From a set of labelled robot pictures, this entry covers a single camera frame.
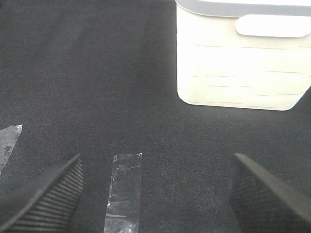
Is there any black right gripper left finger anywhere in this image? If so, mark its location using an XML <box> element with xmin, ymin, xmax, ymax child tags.
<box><xmin>0</xmin><ymin>153</ymin><xmax>84</xmax><ymax>233</ymax></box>

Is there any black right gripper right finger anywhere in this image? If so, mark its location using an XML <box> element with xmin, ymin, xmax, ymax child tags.
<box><xmin>229</xmin><ymin>153</ymin><xmax>311</xmax><ymax>233</ymax></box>

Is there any clear tape strip right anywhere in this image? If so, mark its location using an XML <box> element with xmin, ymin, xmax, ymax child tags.
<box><xmin>104</xmin><ymin>153</ymin><xmax>142</xmax><ymax>233</ymax></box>

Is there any white storage bin grey rim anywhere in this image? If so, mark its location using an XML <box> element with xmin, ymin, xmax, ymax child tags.
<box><xmin>176</xmin><ymin>0</ymin><xmax>311</xmax><ymax>111</ymax></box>

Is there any clear tape strip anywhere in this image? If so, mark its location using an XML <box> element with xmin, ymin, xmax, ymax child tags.
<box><xmin>0</xmin><ymin>124</ymin><xmax>23</xmax><ymax>171</ymax></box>
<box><xmin>104</xmin><ymin>153</ymin><xmax>142</xmax><ymax>233</ymax></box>

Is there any clear tape strip centre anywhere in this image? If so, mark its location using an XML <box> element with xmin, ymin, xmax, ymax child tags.
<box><xmin>0</xmin><ymin>124</ymin><xmax>23</xmax><ymax>171</ymax></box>

